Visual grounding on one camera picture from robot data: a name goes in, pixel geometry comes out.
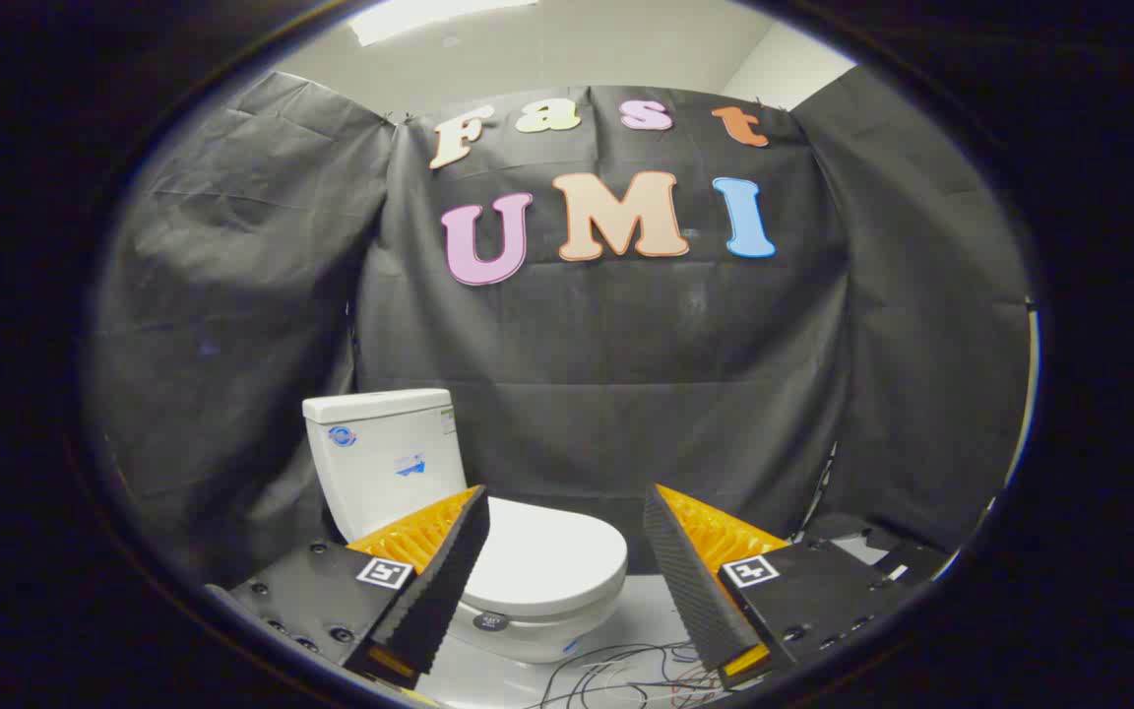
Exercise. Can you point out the black backdrop cloth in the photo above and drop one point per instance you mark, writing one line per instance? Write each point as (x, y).
(626, 345)

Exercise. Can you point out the white ceramic toilet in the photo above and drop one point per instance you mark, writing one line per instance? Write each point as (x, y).
(380, 443)

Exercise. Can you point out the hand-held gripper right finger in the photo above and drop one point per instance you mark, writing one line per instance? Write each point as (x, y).
(690, 591)

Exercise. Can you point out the dark flat sheet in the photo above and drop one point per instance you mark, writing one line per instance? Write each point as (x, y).
(852, 527)

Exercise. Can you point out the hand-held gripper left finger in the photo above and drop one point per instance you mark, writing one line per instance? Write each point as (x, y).
(439, 591)

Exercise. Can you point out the white toilet lid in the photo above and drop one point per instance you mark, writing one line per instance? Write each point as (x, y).
(557, 556)

